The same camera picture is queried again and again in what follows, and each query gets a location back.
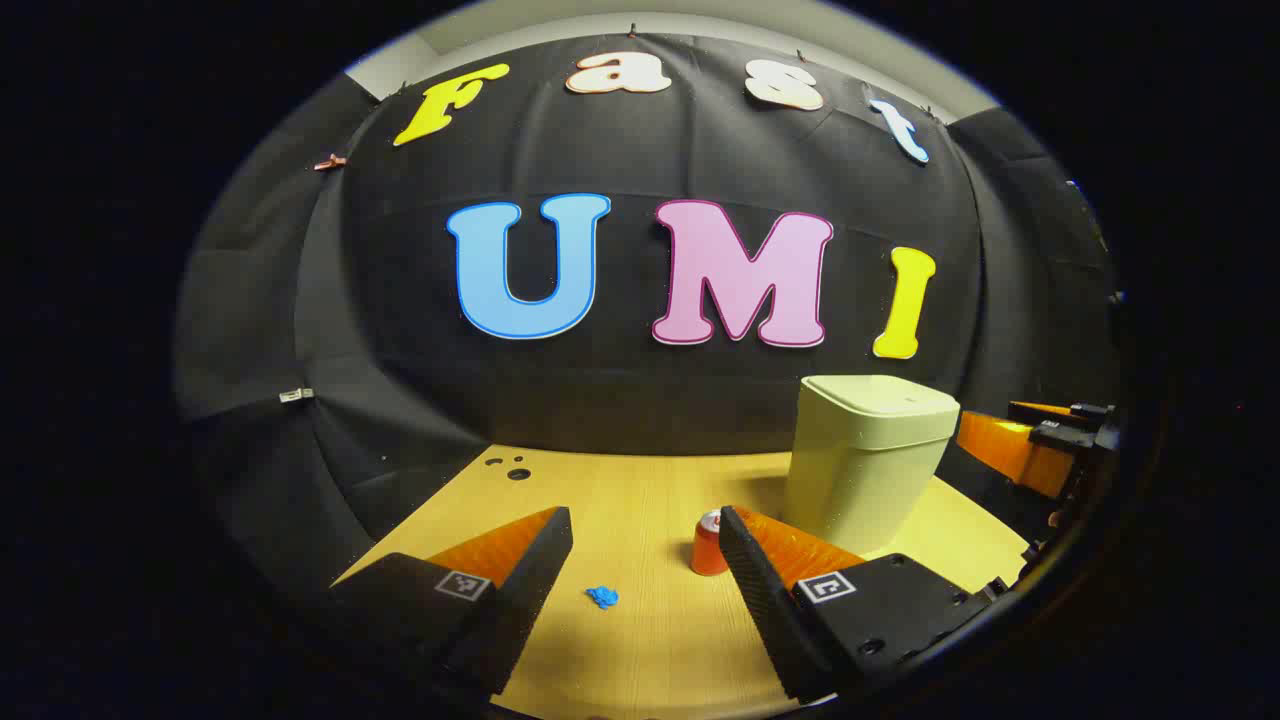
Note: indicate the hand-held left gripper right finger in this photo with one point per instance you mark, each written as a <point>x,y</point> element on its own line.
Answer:
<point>765,590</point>

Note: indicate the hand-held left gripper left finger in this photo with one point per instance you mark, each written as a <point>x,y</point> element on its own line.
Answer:
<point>520,590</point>

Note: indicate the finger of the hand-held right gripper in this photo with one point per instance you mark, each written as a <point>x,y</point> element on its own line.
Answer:
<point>1040,408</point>
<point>1015,452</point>

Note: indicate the orange pop can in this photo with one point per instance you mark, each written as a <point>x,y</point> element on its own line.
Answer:
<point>706,552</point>

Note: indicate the blue paper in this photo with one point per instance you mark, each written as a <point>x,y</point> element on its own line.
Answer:
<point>602,598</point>

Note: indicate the pale green desktop garbage bin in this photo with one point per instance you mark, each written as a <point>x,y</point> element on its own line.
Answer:
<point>860,460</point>

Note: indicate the wooden desktop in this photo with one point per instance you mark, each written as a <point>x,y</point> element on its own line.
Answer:
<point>640,520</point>

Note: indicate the black backdrop cloth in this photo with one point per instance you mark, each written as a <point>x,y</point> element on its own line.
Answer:
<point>650,400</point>

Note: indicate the silver cloth clip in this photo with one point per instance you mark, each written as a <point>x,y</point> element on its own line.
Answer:
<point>296,395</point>

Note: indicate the copper cloth clip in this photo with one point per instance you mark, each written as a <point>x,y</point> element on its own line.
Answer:
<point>330,162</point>

